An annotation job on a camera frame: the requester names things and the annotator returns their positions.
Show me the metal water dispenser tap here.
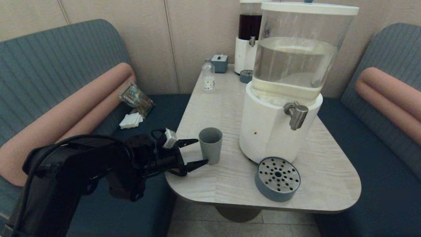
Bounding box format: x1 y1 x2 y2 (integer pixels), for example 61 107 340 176
284 101 309 131

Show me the black left camera cable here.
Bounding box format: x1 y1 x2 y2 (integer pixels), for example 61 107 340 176
151 129 168 142

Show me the dark drink dispenser white base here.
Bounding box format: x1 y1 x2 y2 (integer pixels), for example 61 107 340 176
234 0 263 75

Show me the blue ribbed bench sofa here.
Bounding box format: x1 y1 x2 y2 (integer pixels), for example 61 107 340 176
0 19 191 237
312 22 421 237

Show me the grey-blue plastic cup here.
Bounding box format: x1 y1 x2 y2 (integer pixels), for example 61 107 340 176
199 127 223 165

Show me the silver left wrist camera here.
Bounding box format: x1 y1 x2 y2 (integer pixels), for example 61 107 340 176
163 128 178 149

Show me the small blue square box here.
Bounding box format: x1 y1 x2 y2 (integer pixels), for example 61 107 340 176
211 54 228 73

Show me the crinkled snack bag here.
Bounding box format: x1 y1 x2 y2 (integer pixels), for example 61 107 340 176
118 82 154 118

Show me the large round perforated drip tray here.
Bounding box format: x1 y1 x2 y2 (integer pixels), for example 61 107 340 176
255 157 301 202

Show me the white paper napkins stack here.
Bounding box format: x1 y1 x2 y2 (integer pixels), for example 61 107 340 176
119 113 144 129

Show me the pink bolster cushion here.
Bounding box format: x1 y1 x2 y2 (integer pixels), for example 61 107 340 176
355 67 421 147
0 63 136 187

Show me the small round blue drip tray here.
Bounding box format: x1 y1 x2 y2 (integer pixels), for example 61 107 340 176
239 69 254 84

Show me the clear water dispenser white base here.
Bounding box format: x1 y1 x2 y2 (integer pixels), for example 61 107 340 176
239 2 359 164

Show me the small clear plastic bottle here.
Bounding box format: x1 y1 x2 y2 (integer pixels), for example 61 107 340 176
202 59 215 93

